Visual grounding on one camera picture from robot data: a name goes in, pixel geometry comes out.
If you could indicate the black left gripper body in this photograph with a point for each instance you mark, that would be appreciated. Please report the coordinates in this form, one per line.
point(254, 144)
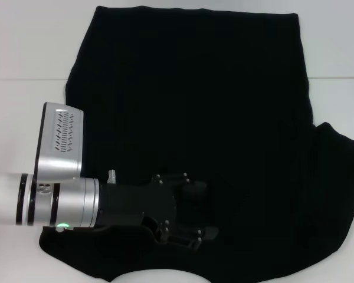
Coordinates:
point(135, 203)

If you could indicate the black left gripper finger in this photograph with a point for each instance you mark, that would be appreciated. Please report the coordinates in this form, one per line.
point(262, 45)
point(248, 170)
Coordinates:
point(208, 233)
point(196, 190)

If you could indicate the black t-shirt with FREE print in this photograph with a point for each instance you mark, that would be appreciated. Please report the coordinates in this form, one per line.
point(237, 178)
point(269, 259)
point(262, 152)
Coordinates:
point(206, 103)

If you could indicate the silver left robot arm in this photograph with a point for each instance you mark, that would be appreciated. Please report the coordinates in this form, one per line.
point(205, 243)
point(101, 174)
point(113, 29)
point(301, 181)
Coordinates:
point(47, 203)

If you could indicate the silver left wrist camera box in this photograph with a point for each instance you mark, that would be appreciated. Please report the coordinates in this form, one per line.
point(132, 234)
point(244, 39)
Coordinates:
point(60, 138)

